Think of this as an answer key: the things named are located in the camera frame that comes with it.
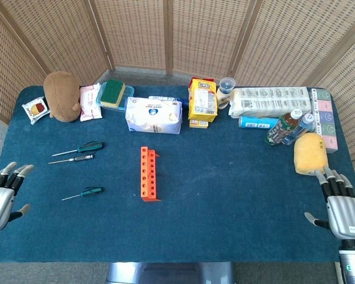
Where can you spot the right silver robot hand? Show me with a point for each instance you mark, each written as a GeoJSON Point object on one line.
{"type": "Point", "coordinates": [347, 216]}

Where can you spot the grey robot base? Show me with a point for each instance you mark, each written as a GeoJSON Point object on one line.
{"type": "Point", "coordinates": [168, 273]}

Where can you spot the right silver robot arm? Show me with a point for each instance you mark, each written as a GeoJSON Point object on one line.
{"type": "Point", "coordinates": [353, 263]}

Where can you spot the orange test tube rack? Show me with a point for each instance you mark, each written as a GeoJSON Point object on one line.
{"type": "Point", "coordinates": [148, 177]}

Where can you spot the yellow foam sponge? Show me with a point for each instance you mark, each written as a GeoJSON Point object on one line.
{"type": "Point", "coordinates": [310, 154]}

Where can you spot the pastel pocket tissue multipack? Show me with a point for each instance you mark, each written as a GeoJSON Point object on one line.
{"type": "Point", "coordinates": [325, 118]}

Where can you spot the white red snack packet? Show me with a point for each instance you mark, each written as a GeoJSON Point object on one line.
{"type": "Point", "coordinates": [36, 110]}

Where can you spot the blue water bottle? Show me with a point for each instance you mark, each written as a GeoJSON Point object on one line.
{"type": "Point", "coordinates": [306, 120]}

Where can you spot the green tea bottle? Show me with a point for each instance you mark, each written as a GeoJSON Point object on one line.
{"type": "Point", "coordinates": [281, 128]}

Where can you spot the blue table mat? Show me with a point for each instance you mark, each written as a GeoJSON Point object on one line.
{"type": "Point", "coordinates": [225, 192]}

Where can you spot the brown plush toy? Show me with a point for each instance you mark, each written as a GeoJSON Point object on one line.
{"type": "Point", "coordinates": [62, 94]}

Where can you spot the blue cylindrical can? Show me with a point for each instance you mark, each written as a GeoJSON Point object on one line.
{"type": "Point", "coordinates": [254, 122]}

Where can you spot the pink wet wipes pack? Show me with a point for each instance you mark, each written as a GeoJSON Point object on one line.
{"type": "Point", "coordinates": [90, 102]}

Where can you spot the white toilet roll pack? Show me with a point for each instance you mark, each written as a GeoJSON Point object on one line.
{"type": "Point", "coordinates": [269, 102]}

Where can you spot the green yellow sponge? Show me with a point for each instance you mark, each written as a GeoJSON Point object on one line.
{"type": "Point", "coordinates": [112, 93]}

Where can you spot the clear blue plastic tray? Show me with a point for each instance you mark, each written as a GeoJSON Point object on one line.
{"type": "Point", "coordinates": [127, 96]}

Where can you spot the white jar clear cap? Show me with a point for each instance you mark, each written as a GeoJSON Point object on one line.
{"type": "Point", "coordinates": [225, 96]}

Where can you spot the small yellow box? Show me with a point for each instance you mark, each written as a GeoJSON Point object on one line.
{"type": "Point", "coordinates": [198, 124]}

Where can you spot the white blue tissue pack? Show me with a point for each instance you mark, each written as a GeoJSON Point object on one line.
{"type": "Point", "coordinates": [154, 116]}

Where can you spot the yellow Lipo biscuit box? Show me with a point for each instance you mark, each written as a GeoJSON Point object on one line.
{"type": "Point", "coordinates": [202, 100]}

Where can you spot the wicker folding screen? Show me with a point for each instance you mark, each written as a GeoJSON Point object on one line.
{"type": "Point", "coordinates": [136, 29]}

